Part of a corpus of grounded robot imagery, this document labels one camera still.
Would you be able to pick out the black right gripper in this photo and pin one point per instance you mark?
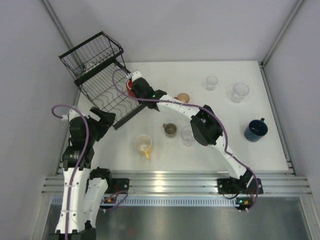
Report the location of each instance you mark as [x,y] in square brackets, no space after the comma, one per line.
[136,85]

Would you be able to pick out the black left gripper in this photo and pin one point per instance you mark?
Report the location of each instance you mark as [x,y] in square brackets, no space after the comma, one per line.
[105,120]

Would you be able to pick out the red mug black handle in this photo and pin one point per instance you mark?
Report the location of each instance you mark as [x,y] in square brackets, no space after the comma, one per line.
[129,88]

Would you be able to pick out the yellow mug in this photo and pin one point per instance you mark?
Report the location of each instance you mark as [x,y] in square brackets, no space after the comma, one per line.
[143,143]

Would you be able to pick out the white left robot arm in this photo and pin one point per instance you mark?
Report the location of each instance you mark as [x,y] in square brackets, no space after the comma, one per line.
[85,189]

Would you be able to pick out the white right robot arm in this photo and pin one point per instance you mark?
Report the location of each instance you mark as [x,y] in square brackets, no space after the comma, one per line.
[207,130]

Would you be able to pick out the orange small cup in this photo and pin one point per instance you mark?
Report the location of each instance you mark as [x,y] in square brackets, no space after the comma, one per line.
[183,97]

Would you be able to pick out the olive green small cup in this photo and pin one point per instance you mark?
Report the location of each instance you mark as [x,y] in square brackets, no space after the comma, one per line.
[170,130]

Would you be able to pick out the clear glass near centre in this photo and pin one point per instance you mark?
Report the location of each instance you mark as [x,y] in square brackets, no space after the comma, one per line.
[187,136]

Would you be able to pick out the clear glass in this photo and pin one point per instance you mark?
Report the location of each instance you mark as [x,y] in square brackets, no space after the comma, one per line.
[187,136]
[211,82]
[240,91]

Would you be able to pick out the clear glass at back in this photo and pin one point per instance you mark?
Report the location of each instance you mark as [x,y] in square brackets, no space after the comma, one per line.
[211,82]

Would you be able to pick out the clear glass far right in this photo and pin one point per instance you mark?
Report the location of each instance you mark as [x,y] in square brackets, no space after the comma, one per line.
[240,91]

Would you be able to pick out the dark blue mug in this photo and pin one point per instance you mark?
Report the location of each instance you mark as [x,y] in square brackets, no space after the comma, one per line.
[255,130]

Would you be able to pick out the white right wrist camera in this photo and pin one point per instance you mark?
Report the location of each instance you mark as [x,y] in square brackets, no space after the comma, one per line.
[134,75]

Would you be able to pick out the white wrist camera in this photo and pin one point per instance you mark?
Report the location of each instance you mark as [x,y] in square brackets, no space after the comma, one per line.
[134,75]
[72,114]

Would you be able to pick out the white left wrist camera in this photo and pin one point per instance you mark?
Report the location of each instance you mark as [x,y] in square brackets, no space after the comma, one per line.
[72,114]

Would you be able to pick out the black wire dish rack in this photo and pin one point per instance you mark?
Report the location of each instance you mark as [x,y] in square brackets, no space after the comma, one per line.
[100,73]

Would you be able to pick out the aluminium mounting rail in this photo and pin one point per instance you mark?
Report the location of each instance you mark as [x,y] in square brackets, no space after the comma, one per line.
[204,183]

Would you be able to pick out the slotted cable duct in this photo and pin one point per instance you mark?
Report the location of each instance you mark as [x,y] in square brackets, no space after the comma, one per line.
[183,201]

